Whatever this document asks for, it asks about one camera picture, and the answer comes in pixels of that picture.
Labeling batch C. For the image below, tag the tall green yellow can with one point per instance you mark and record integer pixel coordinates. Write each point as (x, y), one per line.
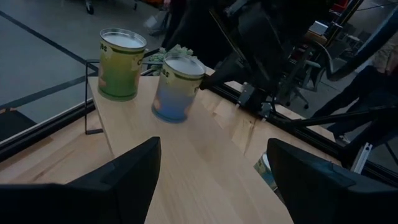
(119, 71)

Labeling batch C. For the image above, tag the tall yellow blue can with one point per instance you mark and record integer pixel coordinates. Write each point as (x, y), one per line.
(264, 171)

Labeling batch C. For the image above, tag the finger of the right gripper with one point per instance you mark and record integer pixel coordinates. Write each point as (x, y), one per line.
(224, 76)

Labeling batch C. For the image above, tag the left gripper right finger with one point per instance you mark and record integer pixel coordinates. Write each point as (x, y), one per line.
(326, 196)

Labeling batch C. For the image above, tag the black aluminium rig frame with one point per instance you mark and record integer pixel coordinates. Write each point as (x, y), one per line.
(311, 137)

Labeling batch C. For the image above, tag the person's hand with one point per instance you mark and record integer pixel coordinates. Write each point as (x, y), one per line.
(166, 2)

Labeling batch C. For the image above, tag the tall blue label can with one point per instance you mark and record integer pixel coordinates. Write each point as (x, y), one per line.
(174, 96)

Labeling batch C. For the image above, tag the black hazard stripe floor mat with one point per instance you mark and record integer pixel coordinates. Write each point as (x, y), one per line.
(12, 126)

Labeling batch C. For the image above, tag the grey office chair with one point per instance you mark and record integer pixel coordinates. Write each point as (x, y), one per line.
(308, 67)

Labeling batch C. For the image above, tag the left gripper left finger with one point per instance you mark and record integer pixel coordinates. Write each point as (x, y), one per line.
(109, 193)

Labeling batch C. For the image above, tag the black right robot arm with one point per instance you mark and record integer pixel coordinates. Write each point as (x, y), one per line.
(256, 99)

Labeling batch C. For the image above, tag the white metal bracket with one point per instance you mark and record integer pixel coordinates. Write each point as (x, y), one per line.
(362, 157)

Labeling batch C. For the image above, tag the green potted plant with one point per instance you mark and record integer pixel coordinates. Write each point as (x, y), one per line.
(178, 49)

